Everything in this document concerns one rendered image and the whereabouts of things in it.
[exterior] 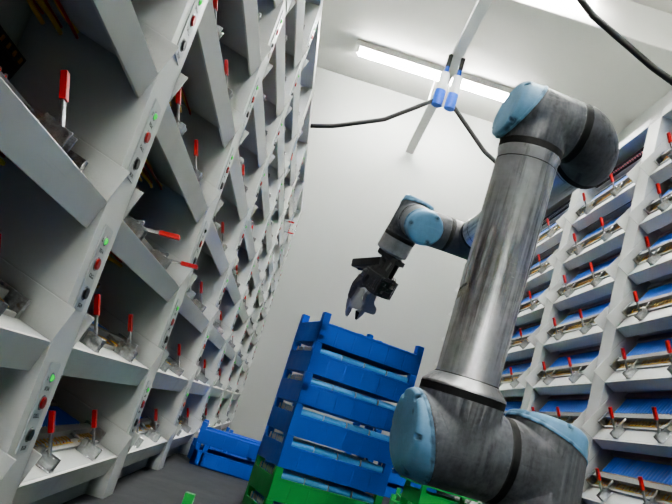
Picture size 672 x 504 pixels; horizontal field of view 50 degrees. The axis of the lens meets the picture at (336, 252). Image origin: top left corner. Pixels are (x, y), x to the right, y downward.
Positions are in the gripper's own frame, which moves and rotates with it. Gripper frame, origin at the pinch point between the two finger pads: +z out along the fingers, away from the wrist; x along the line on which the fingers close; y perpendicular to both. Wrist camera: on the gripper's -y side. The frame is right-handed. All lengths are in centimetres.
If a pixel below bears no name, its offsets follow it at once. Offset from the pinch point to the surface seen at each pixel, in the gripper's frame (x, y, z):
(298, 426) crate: -17.4, 21.1, 26.6
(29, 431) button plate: -100, 60, 13
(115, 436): -60, 15, 40
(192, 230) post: -55, -3, -5
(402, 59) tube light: 185, -271, -116
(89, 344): -87, 40, 9
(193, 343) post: -13, -44, 39
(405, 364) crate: 6.0, 21.4, 3.0
